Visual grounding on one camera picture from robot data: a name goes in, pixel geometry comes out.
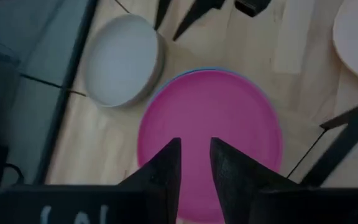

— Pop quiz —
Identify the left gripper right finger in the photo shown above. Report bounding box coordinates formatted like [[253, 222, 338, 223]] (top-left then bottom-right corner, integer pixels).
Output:
[[209, 137, 301, 224]]

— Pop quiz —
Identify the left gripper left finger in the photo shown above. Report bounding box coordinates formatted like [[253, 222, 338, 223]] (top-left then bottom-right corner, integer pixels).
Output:
[[118, 137, 182, 224]]

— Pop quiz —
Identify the pink plate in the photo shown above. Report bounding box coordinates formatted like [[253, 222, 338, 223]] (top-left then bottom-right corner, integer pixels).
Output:
[[136, 69, 284, 224]]

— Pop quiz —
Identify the teal plate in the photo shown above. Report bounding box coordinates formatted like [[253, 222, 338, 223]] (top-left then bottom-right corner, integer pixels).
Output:
[[147, 66, 276, 106]]

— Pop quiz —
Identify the grey plate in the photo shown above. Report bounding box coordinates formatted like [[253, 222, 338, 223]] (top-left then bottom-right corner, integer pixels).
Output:
[[85, 13, 167, 109]]

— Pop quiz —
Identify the wooden shelf with black frame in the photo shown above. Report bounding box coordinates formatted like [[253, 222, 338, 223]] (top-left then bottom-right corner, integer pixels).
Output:
[[20, 0, 358, 224]]

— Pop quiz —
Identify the black table border frame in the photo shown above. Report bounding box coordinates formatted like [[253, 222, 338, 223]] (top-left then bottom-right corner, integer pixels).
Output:
[[33, 0, 101, 185]]

